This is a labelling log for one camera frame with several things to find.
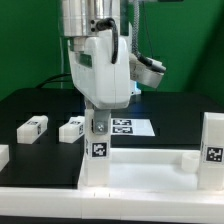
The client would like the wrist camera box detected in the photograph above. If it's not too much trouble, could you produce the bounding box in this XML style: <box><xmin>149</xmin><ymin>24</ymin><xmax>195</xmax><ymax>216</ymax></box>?
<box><xmin>129</xmin><ymin>54</ymin><xmax>166</xmax><ymax>88</ymax></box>

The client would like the white left fence block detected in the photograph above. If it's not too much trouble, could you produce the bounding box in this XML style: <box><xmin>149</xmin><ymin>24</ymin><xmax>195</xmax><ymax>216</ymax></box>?
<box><xmin>0</xmin><ymin>145</ymin><xmax>9</xmax><ymax>172</ymax></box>

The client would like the white front fence rail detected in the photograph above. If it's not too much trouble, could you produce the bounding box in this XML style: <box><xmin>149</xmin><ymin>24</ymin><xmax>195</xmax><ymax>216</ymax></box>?
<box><xmin>0</xmin><ymin>187</ymin><xmax>224</xmax><ymax>224</ymax></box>

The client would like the fiducial marker sheet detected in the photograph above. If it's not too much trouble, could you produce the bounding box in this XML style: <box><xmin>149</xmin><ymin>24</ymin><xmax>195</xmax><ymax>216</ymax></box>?
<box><xmin>111</xmin><ymin>118</ymin><xmax>155</xmax><ymax>136</ymax></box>

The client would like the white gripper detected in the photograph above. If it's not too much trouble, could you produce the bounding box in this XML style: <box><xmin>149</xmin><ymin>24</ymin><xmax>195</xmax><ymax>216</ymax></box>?
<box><xmin>69</xmin><ymin>30</ymin><xmax>131</xmax><ymax>135</ymax></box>

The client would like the black cable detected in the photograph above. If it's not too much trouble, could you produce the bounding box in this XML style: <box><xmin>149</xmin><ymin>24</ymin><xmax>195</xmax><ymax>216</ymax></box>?
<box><xmin>35</xmin><ymin>73</ymin><xmax>73</xmax><ymax>89</ymax></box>

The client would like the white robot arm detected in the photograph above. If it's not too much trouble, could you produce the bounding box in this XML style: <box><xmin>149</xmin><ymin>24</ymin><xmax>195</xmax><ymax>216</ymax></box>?
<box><xmin>60</xmin><ymin>0</ymin><xmax>131</xmax><ymax>135</ymax></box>

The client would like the white desk top tray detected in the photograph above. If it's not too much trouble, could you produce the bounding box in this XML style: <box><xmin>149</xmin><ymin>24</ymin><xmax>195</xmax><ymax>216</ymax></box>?
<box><xmin>77</xmin><ymin>147</ymin><xmax>224</xmax><ymax>193</ymax></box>

